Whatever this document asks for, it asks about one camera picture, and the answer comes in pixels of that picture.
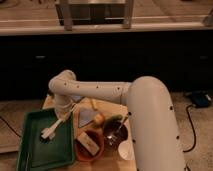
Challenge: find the black cable at right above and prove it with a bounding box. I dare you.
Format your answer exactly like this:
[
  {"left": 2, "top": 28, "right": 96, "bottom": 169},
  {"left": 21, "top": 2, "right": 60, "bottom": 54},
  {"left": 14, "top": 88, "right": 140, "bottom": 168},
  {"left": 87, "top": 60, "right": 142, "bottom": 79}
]
[{"left": 182, "top": 103, "right": 201, "bottom": 154}]

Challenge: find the white plastic cup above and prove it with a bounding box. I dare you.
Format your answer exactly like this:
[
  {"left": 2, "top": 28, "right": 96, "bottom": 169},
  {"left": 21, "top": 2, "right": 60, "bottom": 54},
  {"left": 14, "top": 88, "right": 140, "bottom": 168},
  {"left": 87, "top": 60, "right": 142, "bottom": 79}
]
[{"left": 118, "top": 141, "right": 132, "bottom": 160}]

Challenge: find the green cucumber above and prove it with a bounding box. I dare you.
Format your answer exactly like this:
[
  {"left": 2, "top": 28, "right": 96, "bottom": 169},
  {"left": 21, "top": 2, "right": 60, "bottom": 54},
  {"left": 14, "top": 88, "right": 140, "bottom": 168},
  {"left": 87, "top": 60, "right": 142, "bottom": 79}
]
[{"left": 106, "top": 115, "right": 123, "bottom": 122}]

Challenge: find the small apple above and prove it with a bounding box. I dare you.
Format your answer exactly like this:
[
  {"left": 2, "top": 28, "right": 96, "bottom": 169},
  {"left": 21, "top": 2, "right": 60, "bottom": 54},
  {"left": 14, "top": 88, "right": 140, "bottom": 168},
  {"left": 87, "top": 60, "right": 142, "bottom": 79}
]
[{"left": 93, "top": 113, "right": 105, "bottom": 126}]

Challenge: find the blue object on floor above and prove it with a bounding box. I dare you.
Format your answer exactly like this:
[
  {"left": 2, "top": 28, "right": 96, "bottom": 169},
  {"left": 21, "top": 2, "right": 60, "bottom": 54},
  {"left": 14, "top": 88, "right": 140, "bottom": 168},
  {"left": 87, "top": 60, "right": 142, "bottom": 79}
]
[{"left": 191, "top": 92, "right": 212, "bottom": 108}]

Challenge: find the metal table frame background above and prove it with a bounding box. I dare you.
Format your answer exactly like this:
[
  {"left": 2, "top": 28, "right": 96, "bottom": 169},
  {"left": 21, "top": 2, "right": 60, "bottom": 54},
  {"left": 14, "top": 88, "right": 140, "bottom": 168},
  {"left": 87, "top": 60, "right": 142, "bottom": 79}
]
[{"left": 54, "top": 0, "right": 134, "bottom": 30}]

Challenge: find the white dish brush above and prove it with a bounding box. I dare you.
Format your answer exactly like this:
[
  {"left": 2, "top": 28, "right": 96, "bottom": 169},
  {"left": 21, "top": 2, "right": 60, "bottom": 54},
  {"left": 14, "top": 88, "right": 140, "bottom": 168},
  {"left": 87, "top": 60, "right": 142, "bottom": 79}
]
[{"left": 40, "top": 119, "right": 63, "bottom": 140}]

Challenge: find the metal spoon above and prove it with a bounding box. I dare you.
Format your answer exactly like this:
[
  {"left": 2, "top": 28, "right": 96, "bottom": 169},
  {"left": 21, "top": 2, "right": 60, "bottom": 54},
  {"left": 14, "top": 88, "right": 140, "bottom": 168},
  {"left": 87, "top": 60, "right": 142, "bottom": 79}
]
[{"left": 107, "top": 116, "right": 128, "bottom": 145}]

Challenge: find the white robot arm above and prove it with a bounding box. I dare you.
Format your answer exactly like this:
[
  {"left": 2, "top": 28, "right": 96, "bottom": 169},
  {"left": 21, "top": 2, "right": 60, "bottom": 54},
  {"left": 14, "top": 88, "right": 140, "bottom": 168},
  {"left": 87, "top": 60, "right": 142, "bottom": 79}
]
[{"left": 48, "top": 70, "right": 187, "bottom": 171}]

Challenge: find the black floor cable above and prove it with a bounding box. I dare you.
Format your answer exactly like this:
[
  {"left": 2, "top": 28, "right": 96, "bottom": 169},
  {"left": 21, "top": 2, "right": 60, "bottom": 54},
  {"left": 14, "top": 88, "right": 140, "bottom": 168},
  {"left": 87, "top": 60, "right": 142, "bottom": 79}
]
[{"left": 0, "top": 114, "right": 23, "bottom": 138}]

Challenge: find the orange terracotta bowl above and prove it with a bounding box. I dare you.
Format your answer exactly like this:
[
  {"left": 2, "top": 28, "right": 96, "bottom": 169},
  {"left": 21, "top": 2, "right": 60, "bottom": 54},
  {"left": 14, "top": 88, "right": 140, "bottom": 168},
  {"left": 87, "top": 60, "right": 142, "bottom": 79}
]
[{"left": 74, "top": 130, "right": 104, "bottom": 162}]

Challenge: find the wooden block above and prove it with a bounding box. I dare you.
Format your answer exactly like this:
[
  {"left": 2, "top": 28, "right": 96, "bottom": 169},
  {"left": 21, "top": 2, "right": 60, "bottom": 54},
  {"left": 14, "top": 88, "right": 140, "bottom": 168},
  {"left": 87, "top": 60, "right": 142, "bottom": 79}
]
[{"left": 77, "top": 132, "right": 100, "bottom": 156}]

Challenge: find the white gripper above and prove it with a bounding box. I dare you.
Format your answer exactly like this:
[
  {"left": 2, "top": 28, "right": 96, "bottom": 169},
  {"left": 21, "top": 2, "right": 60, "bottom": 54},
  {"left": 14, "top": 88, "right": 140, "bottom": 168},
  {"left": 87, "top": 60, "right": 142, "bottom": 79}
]
[{"left": 54, "top": 102, "right": 75, "bottom": 120}]

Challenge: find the grey triangular block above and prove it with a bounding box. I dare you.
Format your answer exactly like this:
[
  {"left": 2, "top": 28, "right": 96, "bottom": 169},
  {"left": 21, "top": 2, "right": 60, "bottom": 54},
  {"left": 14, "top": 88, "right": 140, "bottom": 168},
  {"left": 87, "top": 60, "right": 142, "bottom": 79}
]
[{"left": 78, "top": 108, "right": 97, "bottom": 128}]

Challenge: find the yellow banana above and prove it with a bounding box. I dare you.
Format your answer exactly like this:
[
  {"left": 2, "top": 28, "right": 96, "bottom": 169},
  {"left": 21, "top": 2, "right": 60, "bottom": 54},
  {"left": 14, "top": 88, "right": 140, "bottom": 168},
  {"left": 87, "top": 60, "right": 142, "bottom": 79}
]
[{"left": 90, "top": 99, "right": 98, "bottom": 110}]

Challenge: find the green plastic tray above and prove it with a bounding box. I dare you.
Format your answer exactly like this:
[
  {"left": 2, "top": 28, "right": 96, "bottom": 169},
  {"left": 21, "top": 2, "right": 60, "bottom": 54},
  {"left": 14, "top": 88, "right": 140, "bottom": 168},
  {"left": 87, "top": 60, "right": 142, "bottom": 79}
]
[{"left": 16, "top": 108, "right": 75, "bottom": 171}]

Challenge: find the dark brown bowl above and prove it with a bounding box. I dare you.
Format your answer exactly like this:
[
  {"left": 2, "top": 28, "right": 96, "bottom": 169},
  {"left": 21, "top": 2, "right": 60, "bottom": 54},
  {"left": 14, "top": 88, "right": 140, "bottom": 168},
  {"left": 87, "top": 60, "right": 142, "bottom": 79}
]
[{"left": 103, "top": 120, "right": 128, "bottom": 147}]

